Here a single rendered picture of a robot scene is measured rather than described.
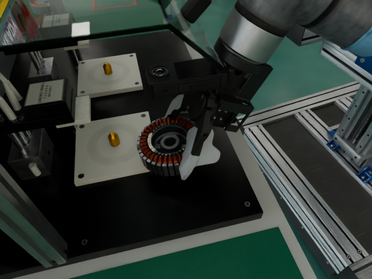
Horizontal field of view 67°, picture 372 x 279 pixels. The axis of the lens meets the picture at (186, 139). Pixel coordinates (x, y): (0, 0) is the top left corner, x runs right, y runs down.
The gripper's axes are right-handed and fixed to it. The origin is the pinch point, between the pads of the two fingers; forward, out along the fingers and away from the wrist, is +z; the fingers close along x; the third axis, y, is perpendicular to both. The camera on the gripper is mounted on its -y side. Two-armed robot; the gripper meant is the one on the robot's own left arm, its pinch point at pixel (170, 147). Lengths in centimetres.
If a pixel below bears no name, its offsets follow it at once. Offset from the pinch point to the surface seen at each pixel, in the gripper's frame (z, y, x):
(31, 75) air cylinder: 10.6, -23.5, 27.8
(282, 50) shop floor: 21, 139, 146
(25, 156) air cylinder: 9.8, -21.9, 3.1
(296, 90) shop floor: 27, 126, 97
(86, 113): -0.5, -14.1, 4.6
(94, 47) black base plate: 9.6, -9.6, 46.4
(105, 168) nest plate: 8.0, -9.2, 0.8
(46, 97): -2.0, -20.2, 5.0
